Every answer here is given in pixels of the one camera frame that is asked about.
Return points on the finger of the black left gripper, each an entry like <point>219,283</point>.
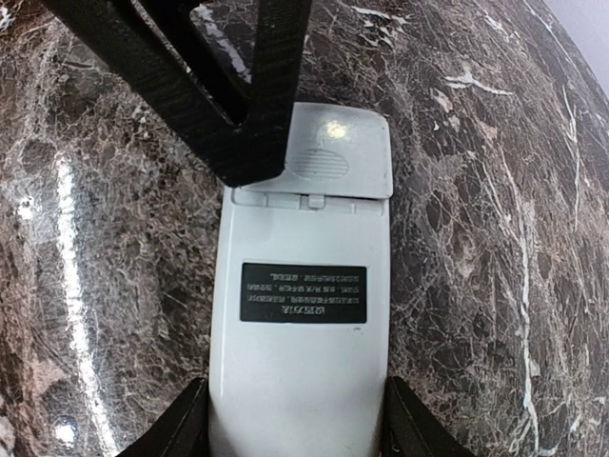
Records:
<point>257,152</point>
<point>174,70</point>

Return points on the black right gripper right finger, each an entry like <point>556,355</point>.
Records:
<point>411,429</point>

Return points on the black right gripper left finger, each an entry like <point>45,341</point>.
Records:
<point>182,430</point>

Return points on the white battery cover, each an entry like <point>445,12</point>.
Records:
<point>335,151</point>

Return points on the white and red remote control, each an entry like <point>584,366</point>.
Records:
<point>300,322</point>

